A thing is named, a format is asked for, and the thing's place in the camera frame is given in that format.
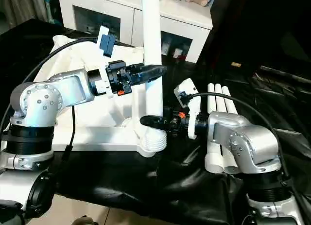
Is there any white plastic table leg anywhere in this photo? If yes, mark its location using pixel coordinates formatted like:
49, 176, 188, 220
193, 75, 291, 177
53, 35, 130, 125
140, 0, 168, 153
215, 83, 240, 174
222, 86, 239, 114
205, 83, 225, 173

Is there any white plastic table top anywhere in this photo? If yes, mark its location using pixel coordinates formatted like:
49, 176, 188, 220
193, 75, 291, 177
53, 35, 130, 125
34, 35, 168, 158

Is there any white cabinet with glass doors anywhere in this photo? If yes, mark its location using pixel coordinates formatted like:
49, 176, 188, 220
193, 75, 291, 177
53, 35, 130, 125
57, 0, 213, 64

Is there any black shiny mat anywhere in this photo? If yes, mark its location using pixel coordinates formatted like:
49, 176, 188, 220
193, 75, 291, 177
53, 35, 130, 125
0, 18, 311, 225

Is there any grey curtain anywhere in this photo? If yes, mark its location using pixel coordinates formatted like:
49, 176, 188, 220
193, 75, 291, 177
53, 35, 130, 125
0, 0, 59, 29

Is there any dark brown cabinet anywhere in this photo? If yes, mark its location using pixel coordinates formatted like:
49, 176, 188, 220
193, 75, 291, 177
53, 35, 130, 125
196, 0, 311, 68

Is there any left arm thick black cable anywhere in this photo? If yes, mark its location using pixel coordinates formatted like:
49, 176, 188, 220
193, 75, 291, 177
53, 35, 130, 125
0, 37, 102, 138

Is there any arm thick black cable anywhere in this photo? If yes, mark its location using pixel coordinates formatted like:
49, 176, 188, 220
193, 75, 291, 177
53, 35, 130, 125
0, 37, 102, 138
186, 92, 311, 225

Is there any right arm thick black cable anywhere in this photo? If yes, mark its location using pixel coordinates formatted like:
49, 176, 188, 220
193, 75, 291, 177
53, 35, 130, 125
186, 92, 311, 225

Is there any short thin black cable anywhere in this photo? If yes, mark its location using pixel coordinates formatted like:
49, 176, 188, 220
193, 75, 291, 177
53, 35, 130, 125
63, 105, 76, 162

